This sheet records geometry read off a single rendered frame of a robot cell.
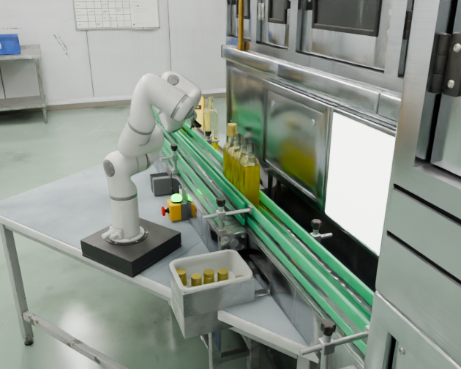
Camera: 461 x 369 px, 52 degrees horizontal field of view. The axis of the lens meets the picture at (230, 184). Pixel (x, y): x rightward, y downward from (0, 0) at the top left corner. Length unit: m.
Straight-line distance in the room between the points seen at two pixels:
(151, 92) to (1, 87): 6.03
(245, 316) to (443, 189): 0.95
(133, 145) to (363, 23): 0.75
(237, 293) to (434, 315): 0.89
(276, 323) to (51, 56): 6.31
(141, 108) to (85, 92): 5.99
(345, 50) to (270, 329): 0.80
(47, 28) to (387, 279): 6.85
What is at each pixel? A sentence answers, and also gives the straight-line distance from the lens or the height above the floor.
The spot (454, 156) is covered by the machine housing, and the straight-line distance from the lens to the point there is 0.55.
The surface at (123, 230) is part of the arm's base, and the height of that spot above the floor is 0.86.
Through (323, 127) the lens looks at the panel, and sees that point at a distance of 1.39.
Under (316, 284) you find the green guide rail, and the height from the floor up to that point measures 0.93.
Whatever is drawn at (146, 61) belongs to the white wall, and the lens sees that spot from 7.44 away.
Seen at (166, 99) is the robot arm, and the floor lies 1.32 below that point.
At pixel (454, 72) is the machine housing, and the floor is 1.54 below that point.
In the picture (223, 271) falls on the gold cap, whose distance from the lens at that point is 1.47.
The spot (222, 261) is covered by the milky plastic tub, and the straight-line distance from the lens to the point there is 1.54.
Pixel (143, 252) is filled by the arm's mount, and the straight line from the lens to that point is 1.60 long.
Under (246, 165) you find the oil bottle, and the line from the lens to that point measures 1.59.
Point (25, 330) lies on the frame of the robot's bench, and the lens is 2.58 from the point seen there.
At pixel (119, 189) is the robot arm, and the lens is 1.60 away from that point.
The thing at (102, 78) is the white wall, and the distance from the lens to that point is 7.38.
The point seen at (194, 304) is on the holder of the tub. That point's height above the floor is 0.79.
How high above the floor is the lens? 1.62
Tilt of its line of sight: 22 degrees down
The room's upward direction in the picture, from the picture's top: straight up
